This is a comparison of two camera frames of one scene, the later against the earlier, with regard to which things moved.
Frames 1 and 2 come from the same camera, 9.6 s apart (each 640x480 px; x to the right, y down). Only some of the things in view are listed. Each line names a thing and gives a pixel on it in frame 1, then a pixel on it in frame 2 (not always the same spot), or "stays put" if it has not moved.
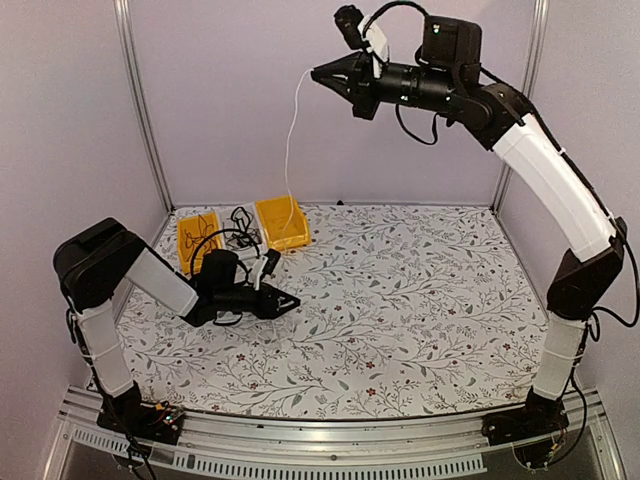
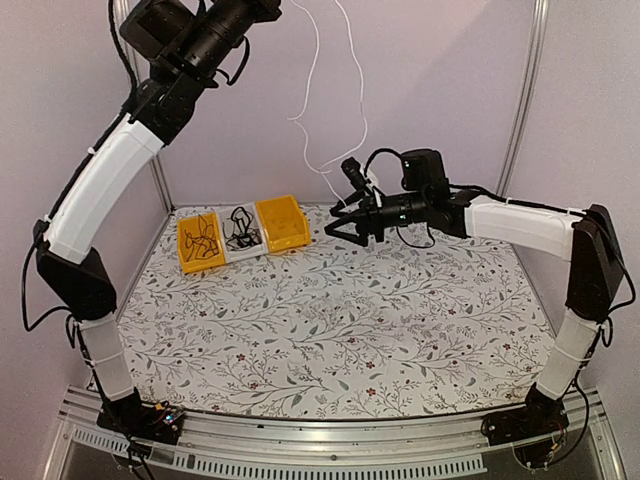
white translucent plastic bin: [242, 230] stays put
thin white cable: [288, 157] -> [362, 91]
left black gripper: [268, 311] -> [269, 9]
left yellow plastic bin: [192, 230] stays put
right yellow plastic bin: [285, 223] stays put
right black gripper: [357, 87] -> [368, 212]
